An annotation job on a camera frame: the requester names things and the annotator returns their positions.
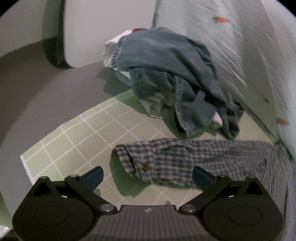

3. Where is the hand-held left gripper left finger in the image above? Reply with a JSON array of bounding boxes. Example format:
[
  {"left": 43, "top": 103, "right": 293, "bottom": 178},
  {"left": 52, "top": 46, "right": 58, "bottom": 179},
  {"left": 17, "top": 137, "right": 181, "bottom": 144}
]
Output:
[{"left": 30, "top": 166, "right": 118, "bottom": 214}]

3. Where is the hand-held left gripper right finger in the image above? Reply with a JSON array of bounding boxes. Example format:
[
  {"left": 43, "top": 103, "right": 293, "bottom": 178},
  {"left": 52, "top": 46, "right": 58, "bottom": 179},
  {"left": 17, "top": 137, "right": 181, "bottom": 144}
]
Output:
[{"left": 179, "top": 166, "right": 270, "bottom": 214}]

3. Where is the blue white checked shirt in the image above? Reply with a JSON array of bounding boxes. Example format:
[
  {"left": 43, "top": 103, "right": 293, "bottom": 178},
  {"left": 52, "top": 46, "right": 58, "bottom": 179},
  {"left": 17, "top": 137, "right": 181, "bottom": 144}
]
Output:
[{"left": 111, "top": 137, "right": 296, "bottom": 241}]

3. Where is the green grid mat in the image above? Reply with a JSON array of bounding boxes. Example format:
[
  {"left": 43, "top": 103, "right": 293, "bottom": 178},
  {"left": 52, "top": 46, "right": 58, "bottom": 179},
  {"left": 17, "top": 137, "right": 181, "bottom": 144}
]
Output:
[{"left": 20, "top": 89, "right": 282, "bottom": 209}]

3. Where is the grey-blue knit garment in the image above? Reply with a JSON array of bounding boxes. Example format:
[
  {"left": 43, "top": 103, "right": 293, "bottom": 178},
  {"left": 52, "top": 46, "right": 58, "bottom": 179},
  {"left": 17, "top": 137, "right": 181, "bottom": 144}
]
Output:
[{"left": 131, "top": 66, "right": 172, "bottom": 100}]

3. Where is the blue denim garment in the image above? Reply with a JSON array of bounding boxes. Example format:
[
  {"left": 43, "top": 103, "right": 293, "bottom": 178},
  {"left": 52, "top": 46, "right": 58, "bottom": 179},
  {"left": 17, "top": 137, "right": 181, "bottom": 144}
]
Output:
[{"left": 111, "top": 27, "right": 246, "bottom": 140}]

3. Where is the carrot print bed sheet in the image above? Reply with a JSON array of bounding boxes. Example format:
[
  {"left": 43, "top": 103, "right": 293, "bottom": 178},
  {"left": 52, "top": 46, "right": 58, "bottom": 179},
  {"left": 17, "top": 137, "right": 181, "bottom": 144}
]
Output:
[{"left": 151, "top": 0, "right": 296, "bottom": 160}]

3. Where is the white rounded board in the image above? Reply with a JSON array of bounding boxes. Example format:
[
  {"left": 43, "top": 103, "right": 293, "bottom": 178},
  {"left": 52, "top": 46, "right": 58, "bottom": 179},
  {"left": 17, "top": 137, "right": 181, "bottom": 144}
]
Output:
[{"left": 61, "top": 0, "right": 160, "bottom": 69}]

